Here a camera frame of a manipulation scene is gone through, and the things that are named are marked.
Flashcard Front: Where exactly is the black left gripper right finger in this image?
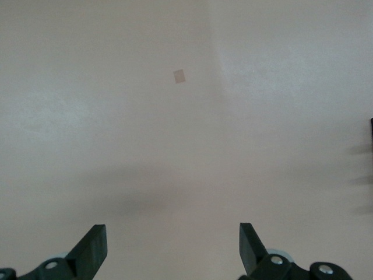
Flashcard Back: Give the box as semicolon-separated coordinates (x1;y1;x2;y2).
238;222;354;280

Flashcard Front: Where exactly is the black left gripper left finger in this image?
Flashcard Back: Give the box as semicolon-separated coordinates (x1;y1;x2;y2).
0;223;108;280

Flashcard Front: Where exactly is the brown square tape mark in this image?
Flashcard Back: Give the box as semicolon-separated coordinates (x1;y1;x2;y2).
173;68;187;85

